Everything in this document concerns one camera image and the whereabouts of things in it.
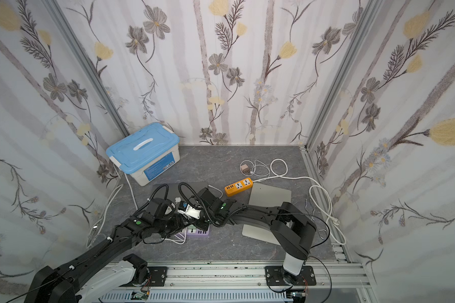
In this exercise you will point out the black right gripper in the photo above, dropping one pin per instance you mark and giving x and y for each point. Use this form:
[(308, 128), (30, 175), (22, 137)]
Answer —
[(205, 202)]

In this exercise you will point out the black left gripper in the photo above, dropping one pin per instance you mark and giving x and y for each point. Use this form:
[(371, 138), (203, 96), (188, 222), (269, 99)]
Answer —
[(172, 209)]

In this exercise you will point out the white laptop charger brick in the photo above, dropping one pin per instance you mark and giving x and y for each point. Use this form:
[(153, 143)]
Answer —
[(245, 169)]

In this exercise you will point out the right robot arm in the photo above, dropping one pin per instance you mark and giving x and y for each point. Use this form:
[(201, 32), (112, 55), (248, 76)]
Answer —
[(293, 230)]

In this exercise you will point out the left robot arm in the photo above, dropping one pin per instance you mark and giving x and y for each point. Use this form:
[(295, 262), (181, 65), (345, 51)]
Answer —
[(85, 278)]

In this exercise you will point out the dark grey laptop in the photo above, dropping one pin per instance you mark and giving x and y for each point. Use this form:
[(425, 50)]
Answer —
[(174, 194)]

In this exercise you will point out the silver laptop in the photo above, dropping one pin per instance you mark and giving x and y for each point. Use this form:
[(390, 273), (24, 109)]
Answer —
[(265, 196)]

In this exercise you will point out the orange power strip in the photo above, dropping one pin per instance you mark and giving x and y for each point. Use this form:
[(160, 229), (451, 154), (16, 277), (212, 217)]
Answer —
[(238, 187)]

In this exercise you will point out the purple power strip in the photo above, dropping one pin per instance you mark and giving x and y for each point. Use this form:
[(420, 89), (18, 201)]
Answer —
[(192, 231)]

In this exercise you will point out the blue lid storage box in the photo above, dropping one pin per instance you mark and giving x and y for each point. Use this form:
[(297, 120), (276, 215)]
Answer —
[(147, 153)]

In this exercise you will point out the small circuit board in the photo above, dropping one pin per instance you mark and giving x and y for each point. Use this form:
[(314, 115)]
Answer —
[(140, 295)]

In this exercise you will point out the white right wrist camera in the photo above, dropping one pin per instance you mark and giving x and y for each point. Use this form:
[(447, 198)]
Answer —
[(186, 209)]

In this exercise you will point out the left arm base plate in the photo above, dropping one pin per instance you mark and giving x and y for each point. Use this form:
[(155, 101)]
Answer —
[(153, 276)]

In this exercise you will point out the white cable duct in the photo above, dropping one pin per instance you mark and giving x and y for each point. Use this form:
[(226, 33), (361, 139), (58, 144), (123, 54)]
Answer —
[(199, 296)]

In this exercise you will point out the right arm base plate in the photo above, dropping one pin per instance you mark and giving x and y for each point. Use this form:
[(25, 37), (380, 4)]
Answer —
[(275, 276)]

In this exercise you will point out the aluminium frame rail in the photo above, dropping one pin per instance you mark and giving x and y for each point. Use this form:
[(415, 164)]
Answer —
[(251, 274)]

